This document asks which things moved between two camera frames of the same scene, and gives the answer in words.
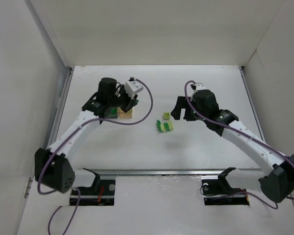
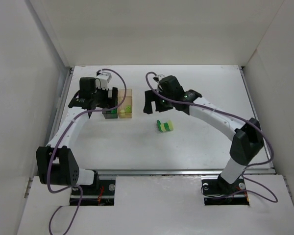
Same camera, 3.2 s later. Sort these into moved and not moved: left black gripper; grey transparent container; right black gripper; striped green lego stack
Moved: left black gripper; right black gripper
Not moved: striped green lego stack; grey transparent container
